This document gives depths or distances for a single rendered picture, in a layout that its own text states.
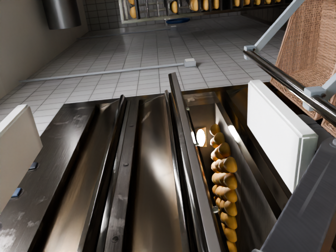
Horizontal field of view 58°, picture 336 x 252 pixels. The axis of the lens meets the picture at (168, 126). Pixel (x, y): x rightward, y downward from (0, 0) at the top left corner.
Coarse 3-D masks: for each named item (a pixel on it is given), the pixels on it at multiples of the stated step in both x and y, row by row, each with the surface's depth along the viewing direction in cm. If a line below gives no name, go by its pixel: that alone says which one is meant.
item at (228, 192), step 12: (216, 132) 172; (216, 144) 176; (228, 144) 153; (216, 156) 167; (216, 168) 170; (228, 168) 139; (216, 180) 175; (228, 180) 144; (216, 192) 179; (228, 192) 148; (216, 204) 183; (228, 204) 152; (228, 216) 156; (228, 228) 161; (228, 240) 166
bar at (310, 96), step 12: (300, 0) 101; (288, 12) 103; (276, 24) 104; (264, 36) 106; (252, 48) 107; (252, 60) 100; (264, 60) 92; (276, 72) 81; (288, 84) 73; (300, 84) 70; (324, 84) 65; (300, 96) 67; (312, 96) 63; (324, 96) 63; (312, 108) 63; (324, 108) 58
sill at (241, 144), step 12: (216, 96) 173; (228, 108) 156; (228, 120) 147; (240, 132) 131; (240, 144) 127; (252, 144) 121; (252, 156) 113; (252, 168) 112; (264, 168) 106; (264, 180) 100; (276, 180) 99; (264, 192) 101; (276, 192) 94; (276, 204) 90; (276, 216) 91
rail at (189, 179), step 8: (176, 104) 129; (176, 112) 122; (176, 120) 115; (184, 144) 97; (184, 152) 93; (184, 160) 89; (184, 168) 86; (192, 176) 82; (192, 184) 78; (192, 192) 75; (192, 200) 73; (192, 208) 70; (192, 216) 68; (200, 216) 68; (200, 224) 65; (200, 232) 63; (200, 240) 61; (200, 248) 60
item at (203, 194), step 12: (180, 96) 136; (180, 108) 124; (192, 132) 132; (192, 144) 96; (192, 156) 90; (192, 168) 84; (204, 180) 90; (204, 192) 74; (204, 204) 70; (204, 216) 67; (204, 228) 64; (216, 228) 68; (216, 240) 60
